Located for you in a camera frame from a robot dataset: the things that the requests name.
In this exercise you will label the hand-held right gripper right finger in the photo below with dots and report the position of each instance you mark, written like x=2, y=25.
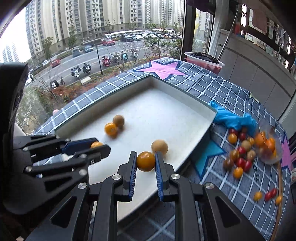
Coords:
x=159, y=177

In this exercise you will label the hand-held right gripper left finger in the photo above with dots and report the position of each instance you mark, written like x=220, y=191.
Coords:
x=131, y=177

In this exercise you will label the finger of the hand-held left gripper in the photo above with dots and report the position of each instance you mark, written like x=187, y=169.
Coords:
x=97, y=153
x=78, y=145

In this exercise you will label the brown kiwi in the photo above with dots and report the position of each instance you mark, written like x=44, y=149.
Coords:
x=159, y=146
x=118, y=120

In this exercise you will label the white tray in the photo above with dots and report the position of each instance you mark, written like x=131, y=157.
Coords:
x=150, y=111

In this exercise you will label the pile of tomatoes and kiwis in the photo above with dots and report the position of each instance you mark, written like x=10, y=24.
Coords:
x=240, y=162

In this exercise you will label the blue plastic bag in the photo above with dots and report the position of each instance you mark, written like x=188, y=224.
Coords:
x=233, y=118

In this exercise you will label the orange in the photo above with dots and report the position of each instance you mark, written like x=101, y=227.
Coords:
x=270, y=144
x=260, y=140

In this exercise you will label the clear glass bowl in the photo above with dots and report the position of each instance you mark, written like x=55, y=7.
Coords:
x=269, y=159

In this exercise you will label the pink basin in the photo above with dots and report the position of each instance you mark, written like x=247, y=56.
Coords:
x=208, y=66

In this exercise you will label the long wooden stick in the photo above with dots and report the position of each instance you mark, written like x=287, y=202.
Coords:
x=281, y=185

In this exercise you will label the dark cloth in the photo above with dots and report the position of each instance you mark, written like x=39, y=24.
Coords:
x=203, y=56

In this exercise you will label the white cabinet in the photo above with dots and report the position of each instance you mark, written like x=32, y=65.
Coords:
x=254, y=69

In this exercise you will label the metal pole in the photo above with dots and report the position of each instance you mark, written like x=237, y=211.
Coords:
x=225, y=45

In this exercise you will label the pink hanging cloth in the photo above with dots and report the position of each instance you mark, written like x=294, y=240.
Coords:
x=259, y=17

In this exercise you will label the black window frame post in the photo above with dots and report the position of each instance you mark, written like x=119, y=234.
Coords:
x=190, y=30

